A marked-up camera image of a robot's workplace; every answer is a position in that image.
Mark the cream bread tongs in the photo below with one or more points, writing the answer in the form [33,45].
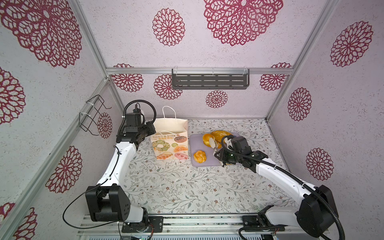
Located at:
[214,145]

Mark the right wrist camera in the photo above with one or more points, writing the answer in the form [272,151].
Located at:
[240,145]

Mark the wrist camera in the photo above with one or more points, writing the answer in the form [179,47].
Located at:
[240,145]
[133,122]

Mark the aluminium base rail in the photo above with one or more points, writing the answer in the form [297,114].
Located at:
[187,227]

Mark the knotted golden bun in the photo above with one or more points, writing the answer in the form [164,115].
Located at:
[200,157]

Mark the grey wall shelf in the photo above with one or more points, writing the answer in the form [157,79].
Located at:
[209,81]

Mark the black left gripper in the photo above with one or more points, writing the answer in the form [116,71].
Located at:
[150,126]

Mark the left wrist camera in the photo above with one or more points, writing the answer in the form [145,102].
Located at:
[133,122]

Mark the printed white paper bag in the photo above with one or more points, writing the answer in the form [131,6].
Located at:
[170,142]

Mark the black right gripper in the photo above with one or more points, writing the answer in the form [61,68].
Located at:
[221,155]

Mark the black wire wall rack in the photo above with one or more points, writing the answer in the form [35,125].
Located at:
[87,119]

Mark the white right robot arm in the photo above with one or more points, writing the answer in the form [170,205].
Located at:
[317,208]

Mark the lilac plastic tray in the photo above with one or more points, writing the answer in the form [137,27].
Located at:
[196,144]

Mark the round crusty yellow bread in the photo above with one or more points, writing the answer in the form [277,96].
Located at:
[219,135]

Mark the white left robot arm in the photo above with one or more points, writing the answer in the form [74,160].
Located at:
[107,200]

